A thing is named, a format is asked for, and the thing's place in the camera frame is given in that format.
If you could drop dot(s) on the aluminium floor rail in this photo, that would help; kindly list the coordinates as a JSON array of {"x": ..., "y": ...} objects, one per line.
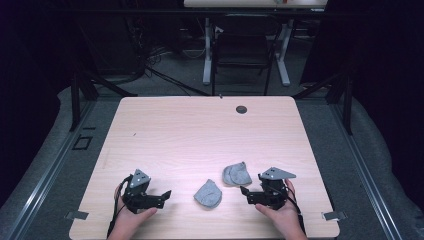
[
  {"x": 366, "y": 173},
  {"x": 50, "y": 173}
]

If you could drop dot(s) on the black table grommet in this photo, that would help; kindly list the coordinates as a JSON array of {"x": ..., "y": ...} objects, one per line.
[{"x": 241, "y": 109}]

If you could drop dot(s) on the black metal frame strut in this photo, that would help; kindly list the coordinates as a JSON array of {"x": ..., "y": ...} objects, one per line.
[
  {"x": 76, "y": 100},
  {"x": 346, "y": 100}
]

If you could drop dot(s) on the grey tape strip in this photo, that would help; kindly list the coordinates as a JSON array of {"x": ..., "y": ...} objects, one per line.
[
  {"x": 334, "y": 215},
  {"x": 76, "y": 215}
]

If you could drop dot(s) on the person's left hand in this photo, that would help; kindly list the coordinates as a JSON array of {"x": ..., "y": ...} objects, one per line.
[{"x": 128, "y": 220}]

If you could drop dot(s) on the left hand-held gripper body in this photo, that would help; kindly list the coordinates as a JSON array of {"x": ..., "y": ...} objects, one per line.
[{"x": 138, "y": 196}]

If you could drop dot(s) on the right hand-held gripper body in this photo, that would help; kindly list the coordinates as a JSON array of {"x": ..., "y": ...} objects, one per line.
[{"x": 274, "y": 193}]

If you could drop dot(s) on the black horizontal frame bar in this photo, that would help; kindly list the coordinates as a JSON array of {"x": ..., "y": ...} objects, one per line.
[{"x": 166, "y": 12}]

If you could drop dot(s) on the grey ankle sock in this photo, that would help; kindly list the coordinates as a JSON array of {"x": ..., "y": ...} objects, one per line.
[
  {"x": 208, "y": 194},
  {"x": 237, "y": 174}
]

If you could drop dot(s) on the person's right hand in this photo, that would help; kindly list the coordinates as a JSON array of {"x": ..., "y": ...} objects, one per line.
[{"x": 283, "y": 216}]

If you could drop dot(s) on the black chair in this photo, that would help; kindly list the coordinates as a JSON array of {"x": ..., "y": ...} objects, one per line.
[{"x": 241, "y": 50}]

